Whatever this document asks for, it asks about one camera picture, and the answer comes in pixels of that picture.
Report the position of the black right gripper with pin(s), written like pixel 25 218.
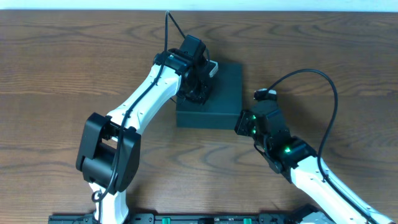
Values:
pixel 245 118

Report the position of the dark green box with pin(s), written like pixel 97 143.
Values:
pixel 223 107

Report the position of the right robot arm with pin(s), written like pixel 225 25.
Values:
pixel 300 164

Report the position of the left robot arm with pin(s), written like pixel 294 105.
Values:
pixel 110 147

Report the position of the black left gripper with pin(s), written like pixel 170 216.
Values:
pixel 203 98

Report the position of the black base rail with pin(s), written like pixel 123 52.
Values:
pixel 305 214

